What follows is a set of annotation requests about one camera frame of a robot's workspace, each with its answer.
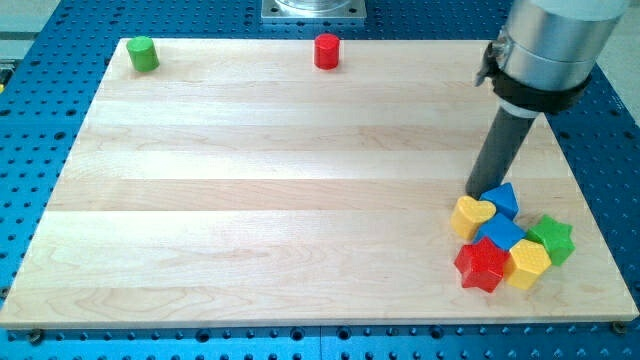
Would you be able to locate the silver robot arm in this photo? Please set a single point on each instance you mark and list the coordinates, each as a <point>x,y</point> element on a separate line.
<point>552,45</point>

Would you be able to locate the light wooden board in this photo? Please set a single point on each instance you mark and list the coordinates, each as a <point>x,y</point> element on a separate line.
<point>239,185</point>

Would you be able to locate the red cylinder block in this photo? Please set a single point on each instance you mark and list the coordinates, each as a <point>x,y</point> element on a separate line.
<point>326,51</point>

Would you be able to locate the yellow heart block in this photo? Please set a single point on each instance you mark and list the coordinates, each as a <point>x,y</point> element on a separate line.
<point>469,214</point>

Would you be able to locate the red star block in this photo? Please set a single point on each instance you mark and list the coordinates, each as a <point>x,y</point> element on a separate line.
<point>481,265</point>

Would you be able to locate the blue triangle block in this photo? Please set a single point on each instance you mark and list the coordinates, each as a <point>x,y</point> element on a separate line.
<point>504,198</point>

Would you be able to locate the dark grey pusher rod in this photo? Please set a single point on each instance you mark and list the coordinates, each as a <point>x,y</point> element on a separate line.
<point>501,145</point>

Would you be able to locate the blue cube block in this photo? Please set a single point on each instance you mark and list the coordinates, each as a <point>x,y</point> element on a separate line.
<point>502,231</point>

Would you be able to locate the yellow hexagon block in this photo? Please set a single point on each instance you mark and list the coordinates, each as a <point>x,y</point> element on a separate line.
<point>528,261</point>

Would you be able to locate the green cylinder block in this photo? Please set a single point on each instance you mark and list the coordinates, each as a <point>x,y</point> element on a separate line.
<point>142,53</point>

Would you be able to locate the green star block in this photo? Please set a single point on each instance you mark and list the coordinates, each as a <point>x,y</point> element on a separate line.
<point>555,237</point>

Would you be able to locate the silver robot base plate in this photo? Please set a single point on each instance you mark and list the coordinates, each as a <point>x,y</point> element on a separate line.
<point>313,9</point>

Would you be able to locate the black cable clamp band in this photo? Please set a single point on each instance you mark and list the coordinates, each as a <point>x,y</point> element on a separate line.
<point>523,96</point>

